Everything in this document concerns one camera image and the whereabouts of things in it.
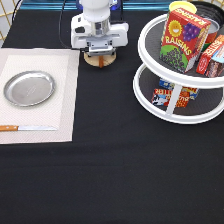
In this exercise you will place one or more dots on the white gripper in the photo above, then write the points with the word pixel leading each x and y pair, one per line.
pixel 82 29

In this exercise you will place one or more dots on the fork with wooden handle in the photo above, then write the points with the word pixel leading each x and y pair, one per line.
pixel 101 61

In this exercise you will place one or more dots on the round silver metal plate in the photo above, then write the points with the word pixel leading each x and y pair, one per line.
pixel 29 88

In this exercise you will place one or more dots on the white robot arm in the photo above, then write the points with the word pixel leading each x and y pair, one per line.
pixel 97 10

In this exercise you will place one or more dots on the round wooden coaster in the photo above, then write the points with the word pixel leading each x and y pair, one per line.
pixel 93 59

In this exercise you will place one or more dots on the beige woven placemat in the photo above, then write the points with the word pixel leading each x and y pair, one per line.
pixel 57 111

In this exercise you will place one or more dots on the yellow lid can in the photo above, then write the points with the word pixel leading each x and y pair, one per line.
pixel 183 4

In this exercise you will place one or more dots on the red raisins box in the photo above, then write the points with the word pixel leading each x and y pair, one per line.
pixel 184 39

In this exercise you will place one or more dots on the colourful box on lower tier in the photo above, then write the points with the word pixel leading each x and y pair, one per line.
pixel 162 95

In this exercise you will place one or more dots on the white two-tier turntable rack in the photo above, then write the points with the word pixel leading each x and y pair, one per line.
pixel 208 105

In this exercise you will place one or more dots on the red and silver can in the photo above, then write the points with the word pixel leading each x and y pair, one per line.
pixel 209 35

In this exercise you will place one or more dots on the red snack box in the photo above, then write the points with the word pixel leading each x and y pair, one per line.
pixel 211 63

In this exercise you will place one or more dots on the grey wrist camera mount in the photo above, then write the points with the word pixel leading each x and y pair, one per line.
pixel 98 46

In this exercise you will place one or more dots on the knife with wooden handle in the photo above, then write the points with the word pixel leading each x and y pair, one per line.
pixel 26 128

